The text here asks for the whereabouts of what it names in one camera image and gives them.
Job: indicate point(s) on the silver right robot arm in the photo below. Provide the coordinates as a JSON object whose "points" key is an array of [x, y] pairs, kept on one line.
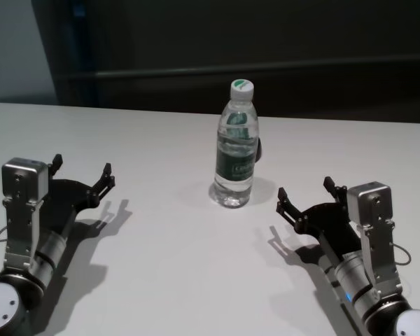
{"points": [[357, 280]]}

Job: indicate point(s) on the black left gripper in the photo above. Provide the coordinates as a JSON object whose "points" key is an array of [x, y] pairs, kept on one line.
{"points": [[70, 199]]}

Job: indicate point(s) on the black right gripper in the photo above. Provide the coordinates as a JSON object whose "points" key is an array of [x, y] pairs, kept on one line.
{"points": [[332, 227]]}

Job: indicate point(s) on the green YES push button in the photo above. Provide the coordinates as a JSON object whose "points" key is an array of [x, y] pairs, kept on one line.
{"points": [[259, 148]]}

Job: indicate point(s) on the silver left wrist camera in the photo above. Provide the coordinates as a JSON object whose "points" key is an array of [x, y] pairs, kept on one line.
{"points": [[22, 182]]}

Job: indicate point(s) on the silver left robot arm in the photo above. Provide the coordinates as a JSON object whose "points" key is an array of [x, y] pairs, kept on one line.
{"points": [[47, 255]]}

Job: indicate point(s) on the clear water bottle green label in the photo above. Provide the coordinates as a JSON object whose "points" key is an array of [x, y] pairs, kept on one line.
{"points": [[236, 147]]}

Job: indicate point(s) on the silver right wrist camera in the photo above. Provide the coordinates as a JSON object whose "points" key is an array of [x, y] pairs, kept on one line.
{"points": [[371, 206]]}

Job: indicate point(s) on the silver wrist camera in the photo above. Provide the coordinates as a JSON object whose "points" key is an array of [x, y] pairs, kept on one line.
{"points": [[22, 182], [371, 206]]}

